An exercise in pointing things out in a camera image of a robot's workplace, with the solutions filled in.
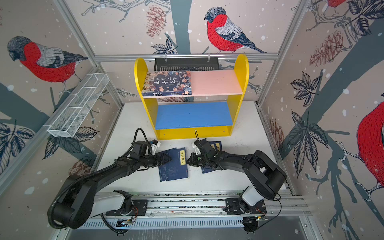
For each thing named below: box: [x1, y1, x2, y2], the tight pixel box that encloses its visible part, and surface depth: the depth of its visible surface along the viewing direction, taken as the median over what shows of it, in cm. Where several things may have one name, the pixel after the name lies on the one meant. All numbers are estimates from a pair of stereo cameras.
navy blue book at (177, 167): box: [166, 147, 189, 181], surface depth 87 cm
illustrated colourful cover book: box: [141, 70, 193, 97], surface depth 73 cm
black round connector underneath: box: [242, 216, 259, 235], surface depth 71 cm
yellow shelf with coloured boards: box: [134, 54, 250, 140], surface depth 81 cm
